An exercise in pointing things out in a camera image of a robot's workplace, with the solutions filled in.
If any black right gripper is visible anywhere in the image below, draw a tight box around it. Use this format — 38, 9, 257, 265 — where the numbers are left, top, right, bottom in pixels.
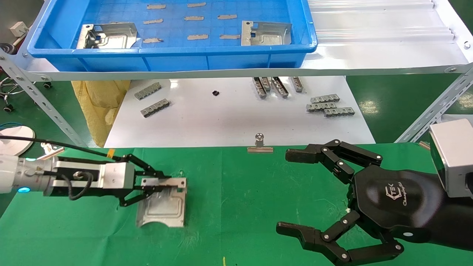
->
276, 139, 444, 266

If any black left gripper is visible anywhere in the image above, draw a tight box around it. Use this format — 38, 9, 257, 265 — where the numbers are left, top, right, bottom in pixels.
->
55, 154, 171, 207

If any stamped sheet metal bracket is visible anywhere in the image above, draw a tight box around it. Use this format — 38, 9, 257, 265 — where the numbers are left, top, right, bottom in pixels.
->
241, 21, 293, 47
76, 23, 138, 50
136, 177, 187, 228

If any yellow woven bag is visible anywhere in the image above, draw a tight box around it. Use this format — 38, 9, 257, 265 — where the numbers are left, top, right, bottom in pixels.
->
71, 80, 131, 148

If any green cloth mat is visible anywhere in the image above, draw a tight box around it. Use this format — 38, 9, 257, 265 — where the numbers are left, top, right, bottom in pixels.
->
0, 143, 473, 266

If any perforated white angle brace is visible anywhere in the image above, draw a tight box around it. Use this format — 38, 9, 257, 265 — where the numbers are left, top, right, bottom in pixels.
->
0, 51, 89, 148
394, 64, 473, 144

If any white round stand base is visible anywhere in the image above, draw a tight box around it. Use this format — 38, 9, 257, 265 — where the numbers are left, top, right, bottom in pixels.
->
0, 125, 36, 157

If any blue plastic bin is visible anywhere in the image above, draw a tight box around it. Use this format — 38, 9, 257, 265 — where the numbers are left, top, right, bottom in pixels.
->
27, 0, 319, 73

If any chrome chair base with castors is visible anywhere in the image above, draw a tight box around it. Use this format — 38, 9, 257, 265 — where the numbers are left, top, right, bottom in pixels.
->
0, 76, 52, 113

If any translucent corrugated plastic sheet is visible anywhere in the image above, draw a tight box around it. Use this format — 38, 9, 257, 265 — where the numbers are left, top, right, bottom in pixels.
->
308, 0, 457, 44

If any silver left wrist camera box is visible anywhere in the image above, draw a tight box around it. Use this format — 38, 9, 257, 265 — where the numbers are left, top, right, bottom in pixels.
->
103, 162, 136, 190

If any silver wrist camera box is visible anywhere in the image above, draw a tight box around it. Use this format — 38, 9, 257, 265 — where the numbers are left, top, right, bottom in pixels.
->
429, 119, 473, 198
103, 162, 136, 190

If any black looped cable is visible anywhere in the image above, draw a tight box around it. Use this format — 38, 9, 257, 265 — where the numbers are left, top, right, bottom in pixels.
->
60, 171, 94, 201

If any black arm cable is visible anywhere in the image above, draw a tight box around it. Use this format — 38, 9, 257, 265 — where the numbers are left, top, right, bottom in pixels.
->
0, 136, 123, 161

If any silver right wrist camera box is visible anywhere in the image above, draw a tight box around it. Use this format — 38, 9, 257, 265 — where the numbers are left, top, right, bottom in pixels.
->
429, 119, 473, 198

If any white wall socket box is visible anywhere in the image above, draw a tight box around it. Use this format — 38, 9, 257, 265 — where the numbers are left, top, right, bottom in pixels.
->
10, 21, 30, 38

